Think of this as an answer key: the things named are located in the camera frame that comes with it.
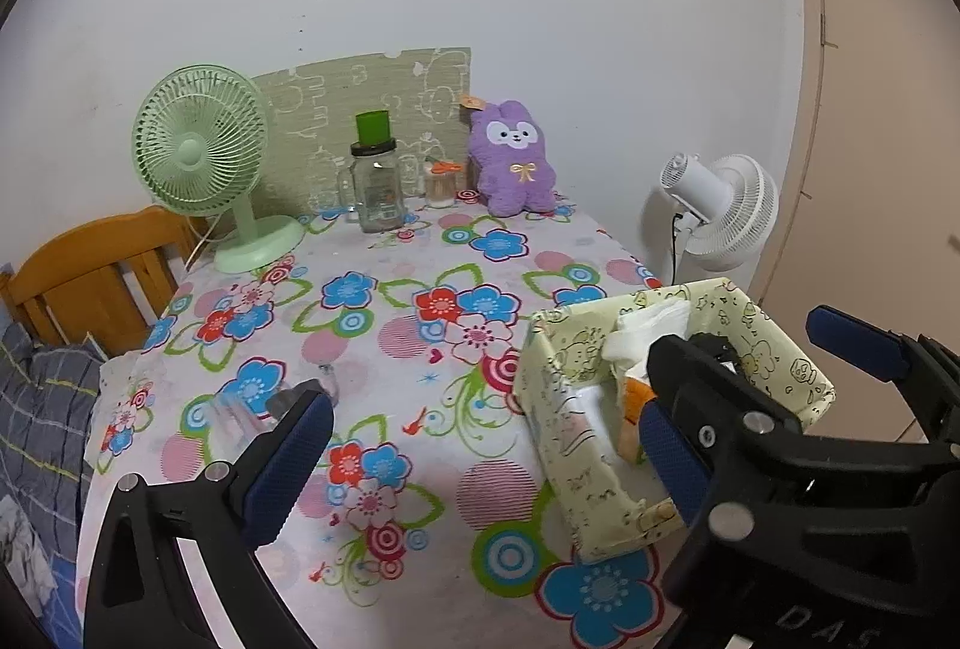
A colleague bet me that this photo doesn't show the white standing fan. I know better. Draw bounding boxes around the white standing fan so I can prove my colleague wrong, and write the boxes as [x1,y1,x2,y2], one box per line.
[659,153,779,280]

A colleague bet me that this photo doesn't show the white cloth drawstring pouch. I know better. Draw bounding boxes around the white cloth drawstring pouch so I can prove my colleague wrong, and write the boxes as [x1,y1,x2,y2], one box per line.
[602,298,692,367]

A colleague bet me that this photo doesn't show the yellow cartoon paper box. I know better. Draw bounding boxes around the yellow cartoon paper box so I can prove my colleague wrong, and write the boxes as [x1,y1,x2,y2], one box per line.
[514,278,836,563]

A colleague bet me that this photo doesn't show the pink wooden door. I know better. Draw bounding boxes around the pink wooden door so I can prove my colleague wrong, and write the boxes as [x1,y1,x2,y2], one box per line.
[748,0,960,444]

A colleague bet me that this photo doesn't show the grey plaid bedding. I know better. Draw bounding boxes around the grey plaid bedding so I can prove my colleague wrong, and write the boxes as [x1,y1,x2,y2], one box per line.
[2,322,101,647]

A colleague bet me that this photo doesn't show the floral tablecloth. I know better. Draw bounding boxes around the floral tablecloth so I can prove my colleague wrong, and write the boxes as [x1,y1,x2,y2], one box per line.
[76,195,670,647]

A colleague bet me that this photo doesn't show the toothpick jar orange lid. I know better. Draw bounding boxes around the toothpick jar orange lid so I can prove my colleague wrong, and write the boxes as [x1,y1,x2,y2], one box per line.
[423,158,464,208]

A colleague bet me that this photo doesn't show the clear plastic sleeve pack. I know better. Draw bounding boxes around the clear plastic sleeve pack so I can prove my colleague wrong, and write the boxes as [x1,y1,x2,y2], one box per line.
[210,390,278,449]

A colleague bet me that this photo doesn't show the purple plush bunny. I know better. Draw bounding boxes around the purple plush bunny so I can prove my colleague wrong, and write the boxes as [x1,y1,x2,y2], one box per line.
[467,101,556,218]

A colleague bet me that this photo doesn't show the green cartoon backing board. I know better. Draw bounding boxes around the green cartoon backing board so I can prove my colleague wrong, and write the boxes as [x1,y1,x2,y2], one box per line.
[252,47,472,217]

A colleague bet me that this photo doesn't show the dark grey drawstring pouch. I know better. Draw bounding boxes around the dark grey drawstring pouch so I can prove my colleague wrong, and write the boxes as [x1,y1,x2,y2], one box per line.
[265,379,338,421]

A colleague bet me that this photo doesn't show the green desk fan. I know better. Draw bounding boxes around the green desk fan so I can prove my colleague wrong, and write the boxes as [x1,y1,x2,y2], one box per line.
[132,64,304,273]

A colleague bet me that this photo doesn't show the glass mason jar mug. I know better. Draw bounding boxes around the glass mason jar mug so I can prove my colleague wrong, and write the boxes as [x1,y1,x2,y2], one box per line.
[337,139,407,233]

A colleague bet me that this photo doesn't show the yellow cartoon print pouch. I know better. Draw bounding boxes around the yellow cartoon print pouch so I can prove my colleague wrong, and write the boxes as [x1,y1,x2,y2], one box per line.
[617,373,656,465]

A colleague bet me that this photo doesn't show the green cup on jar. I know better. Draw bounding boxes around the green cup on jar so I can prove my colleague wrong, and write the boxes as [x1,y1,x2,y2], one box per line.
[355,111,392,146]

